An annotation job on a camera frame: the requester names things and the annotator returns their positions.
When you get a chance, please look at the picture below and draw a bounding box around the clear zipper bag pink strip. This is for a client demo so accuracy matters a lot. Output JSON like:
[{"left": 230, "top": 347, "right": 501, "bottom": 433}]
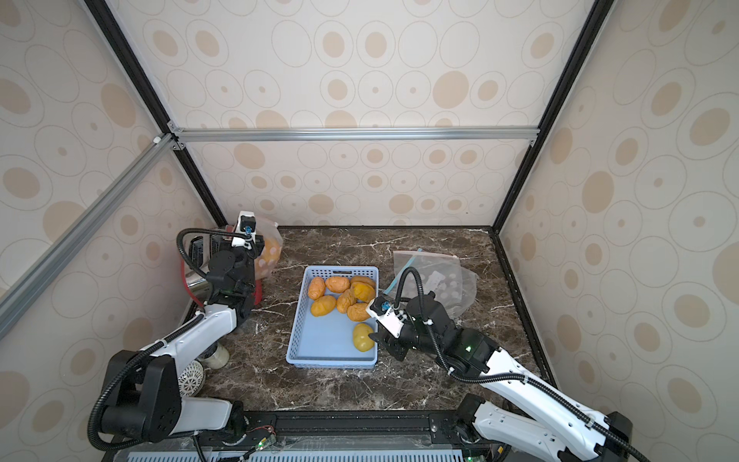
[{"left": 254, "top": 217, "right": 284, "bottom": 280}]

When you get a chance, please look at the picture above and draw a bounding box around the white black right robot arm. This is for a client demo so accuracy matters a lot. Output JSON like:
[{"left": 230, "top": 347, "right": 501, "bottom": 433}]
[{"left": 367, "top": 295, "right": 646, "bottom": 461}]

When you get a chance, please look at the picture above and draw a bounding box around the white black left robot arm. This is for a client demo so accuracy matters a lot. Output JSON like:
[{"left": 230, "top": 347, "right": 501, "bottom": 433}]
[{"left": 87, "top": 215, "right": 265, "bottom": 452}]

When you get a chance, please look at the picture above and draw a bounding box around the clear zipper bag blue strip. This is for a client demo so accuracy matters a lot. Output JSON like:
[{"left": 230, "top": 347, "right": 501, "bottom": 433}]
[{"left": 385, "top": 249, "right": 478, "bottom": 320}]

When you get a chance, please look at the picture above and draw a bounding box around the red and chrome toaster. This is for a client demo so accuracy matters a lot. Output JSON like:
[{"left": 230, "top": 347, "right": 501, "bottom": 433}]
[{"left": 175, "top": 228, "right": 236, "bottom": 280}]

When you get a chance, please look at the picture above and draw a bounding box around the light blue plastic basket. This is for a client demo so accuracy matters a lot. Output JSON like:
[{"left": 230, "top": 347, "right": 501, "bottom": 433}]
[{"left": 286, "top": 266, "right": 379, "bottom": 369}]

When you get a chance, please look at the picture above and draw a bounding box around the white perforated round object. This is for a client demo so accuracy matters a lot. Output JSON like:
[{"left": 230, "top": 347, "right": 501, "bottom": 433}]
[{"left": 178, "top": 360, "right": 205, "bottom": 398}]

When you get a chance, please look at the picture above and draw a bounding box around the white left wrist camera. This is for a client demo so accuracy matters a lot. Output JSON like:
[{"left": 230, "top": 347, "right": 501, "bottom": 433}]
[{"left": 232, "top": 211, "right": 256, "bottom": 250}]

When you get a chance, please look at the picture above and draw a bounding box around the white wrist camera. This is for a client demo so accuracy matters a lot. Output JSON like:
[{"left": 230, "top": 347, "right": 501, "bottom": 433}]
[
  {"left": 366, "top": 294, "right": 404, "bottom": 339},
  {"left": 232, "top": 211, "right": 256, "bottom": 250}
]

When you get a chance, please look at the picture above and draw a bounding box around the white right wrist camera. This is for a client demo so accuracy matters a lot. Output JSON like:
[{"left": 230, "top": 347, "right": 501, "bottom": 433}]
[{"left": 366, "top": 294, "right": 404, "bottom": 339}]

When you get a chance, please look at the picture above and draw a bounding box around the silver aluminium rail back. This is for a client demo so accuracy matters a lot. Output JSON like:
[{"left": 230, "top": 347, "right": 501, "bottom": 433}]
[{"left": 174, "top": 126, "right": 539, "bottom": 142}]

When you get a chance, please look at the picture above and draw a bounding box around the silver aluminium rail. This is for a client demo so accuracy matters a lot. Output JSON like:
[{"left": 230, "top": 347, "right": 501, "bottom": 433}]
[
  {"left": 1, "top": 134, "right": 174, "bottom": 337},
  {"left": 174, "top": 126, "right": 539, "bottom": 142}
]

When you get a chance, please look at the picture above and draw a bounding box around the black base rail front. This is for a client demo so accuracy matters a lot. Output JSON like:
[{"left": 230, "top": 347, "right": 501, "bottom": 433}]
[{"left": 103, "top": 408, "right": 521, "bottom": 462}]

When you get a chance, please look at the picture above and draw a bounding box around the silver aluminium rail left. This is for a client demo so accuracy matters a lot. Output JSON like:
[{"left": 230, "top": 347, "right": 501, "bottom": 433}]
[{"left": 1, "top": 134, "right": 174, "bottom": 337}]

